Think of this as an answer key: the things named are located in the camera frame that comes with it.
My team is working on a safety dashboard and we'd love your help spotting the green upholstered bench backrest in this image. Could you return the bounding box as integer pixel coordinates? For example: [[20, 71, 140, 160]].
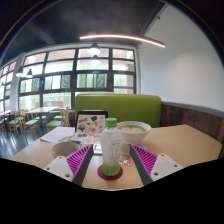
[[74, 93, 163, 128]]

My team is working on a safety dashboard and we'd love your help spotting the green-capped clear drink bottle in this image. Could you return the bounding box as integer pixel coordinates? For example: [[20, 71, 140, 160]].
[[99, 117, 123, 177]]

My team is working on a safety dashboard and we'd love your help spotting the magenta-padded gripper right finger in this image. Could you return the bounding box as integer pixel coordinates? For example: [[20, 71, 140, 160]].
[[129, 143, 184, 186]]

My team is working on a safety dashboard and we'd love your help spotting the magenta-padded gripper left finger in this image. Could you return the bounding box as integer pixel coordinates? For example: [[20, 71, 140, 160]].
[[43, 144, 95, 187]]

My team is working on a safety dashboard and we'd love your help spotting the black sticker-covered laptop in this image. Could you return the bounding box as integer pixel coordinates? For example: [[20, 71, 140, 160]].
[[74, 110, 109, 136]]

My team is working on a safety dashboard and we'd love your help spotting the white bowl of noodle soup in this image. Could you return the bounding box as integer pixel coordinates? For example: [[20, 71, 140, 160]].
[[116, 120, 152, 145]]

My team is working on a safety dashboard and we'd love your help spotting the white mug with yellow print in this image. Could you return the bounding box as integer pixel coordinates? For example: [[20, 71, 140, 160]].
[[50, 141, 81, 159]]

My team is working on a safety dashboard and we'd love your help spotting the group of pendant lamps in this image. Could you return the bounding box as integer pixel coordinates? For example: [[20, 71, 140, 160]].
[[14, 42, 102, 79]]

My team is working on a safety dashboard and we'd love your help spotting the light wooden dining table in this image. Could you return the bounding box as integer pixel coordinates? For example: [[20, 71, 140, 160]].
[[25, 105, 61, 133]]

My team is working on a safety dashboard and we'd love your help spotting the long curved ceiling light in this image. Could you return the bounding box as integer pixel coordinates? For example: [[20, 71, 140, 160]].
[[79, 34, 166, 49]]

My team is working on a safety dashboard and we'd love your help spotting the white paper sheet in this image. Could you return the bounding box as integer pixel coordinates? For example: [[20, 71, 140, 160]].
[[39, 126, 76, 144]]

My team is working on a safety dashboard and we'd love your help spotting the group of green-seated wooden chairs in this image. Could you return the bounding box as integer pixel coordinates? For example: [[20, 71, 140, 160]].
[[0, 106, 72, 138]]

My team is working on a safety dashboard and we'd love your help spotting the black-framed window wall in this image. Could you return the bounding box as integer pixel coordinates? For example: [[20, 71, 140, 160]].
[[0, 46, 138, 114]]

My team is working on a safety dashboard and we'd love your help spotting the flat round red coaster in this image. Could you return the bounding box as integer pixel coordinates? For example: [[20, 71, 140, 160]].
[[96, 164, 124, 181]]

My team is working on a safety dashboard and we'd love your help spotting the colourful sticker sheet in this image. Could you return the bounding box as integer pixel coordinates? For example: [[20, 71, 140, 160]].
[[69, 132, 98, 144]]

